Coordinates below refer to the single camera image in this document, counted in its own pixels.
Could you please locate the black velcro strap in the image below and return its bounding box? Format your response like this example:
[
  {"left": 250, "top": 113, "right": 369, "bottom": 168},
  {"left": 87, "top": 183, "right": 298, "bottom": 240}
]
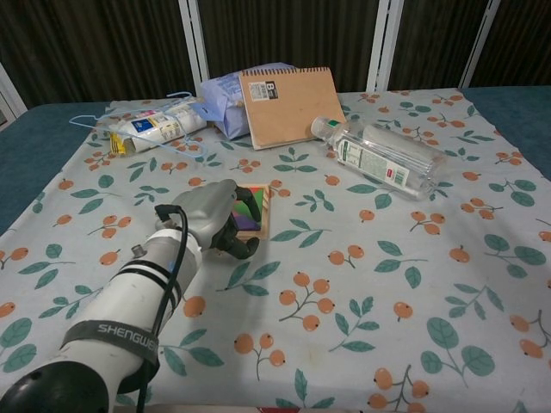
[{"left": 58, "top": 319, "right": 161, "bottom": 395}]

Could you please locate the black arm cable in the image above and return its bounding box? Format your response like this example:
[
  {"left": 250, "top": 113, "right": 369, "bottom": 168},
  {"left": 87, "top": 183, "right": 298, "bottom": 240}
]
[{"left": 137, "top": 203, "right": 191, "bottom": 413}]

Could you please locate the green large triangle piece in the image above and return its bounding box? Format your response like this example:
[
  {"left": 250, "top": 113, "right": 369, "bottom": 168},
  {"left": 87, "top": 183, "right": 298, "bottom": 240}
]
[{"left": 234, "top": 188, "right": 265, "bottom": 225}]

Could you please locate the white slotted metal post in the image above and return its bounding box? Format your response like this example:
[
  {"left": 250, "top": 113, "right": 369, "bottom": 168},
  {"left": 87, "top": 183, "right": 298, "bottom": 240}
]
[
  {"left": 177, "top": 0, "right": 209, "bottom": 83},
  {"left": 364, "top": 0, "right": 403, "bottom": 91},
  {"left": 458, "top": 0, "right": 504, "bottom": 89},
  {"left": 0, "top": 62, "right": 28, "bottom": 130}
]

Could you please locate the brown spiral notebook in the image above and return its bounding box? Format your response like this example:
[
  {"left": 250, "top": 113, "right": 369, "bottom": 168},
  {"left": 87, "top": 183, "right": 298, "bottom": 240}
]
[{"left": 238, "top": 66, "right": 348, "bottom": 151}]

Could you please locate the wooden tangram tray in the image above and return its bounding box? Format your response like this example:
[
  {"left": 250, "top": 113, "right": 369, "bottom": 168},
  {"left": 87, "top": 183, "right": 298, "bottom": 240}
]
[{"left": 234, "top": 182, "right": 272, "bottom": 241}]

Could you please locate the purple parallelogram tangram piece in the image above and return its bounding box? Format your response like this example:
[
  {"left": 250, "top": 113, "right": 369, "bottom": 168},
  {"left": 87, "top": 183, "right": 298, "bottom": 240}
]
[{"left": 233, "top": 212, "right": 262, "bottom": 232}]

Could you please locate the dark pleated curtain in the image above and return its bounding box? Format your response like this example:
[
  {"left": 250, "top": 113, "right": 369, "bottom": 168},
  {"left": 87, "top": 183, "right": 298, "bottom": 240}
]
[{"left": 0, "top": 0, "right": 551, "bottom": 111}]

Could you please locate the white yellow snack bag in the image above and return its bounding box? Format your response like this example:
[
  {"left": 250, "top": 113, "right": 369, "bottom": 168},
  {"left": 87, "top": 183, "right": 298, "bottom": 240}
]
[{"left": 106, "top": 102, "right": 208, "bottom": 158}]

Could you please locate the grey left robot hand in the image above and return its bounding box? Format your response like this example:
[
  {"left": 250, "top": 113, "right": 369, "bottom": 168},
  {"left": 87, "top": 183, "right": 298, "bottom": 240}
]
[{"left": 154, "top": 180, "right": 263, "bottom": 261}]

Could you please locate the clear plastic water bottle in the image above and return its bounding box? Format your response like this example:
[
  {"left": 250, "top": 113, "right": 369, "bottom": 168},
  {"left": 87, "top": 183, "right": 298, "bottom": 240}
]
[{"left": 310, "top": 114, "right": 449, "bottom": 202}]

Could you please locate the light blue plastic package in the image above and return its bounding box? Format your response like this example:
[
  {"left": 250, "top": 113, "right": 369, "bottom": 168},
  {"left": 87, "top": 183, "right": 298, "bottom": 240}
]
[{"left": 200, "top": 63, "right": 298, "bottom": 141}]

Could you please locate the floral leaf fruit tablecloth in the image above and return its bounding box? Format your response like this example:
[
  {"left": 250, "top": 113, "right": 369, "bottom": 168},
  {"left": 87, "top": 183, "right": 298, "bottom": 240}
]
[{"left": 0, "top": 88, "right": 551, "bottom": 413}]

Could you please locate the light blue wire hanger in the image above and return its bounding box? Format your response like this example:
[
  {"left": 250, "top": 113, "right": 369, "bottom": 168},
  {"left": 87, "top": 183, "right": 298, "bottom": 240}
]
[{"left": 69, "top": 90, "right": 210, "bottom": 162}]

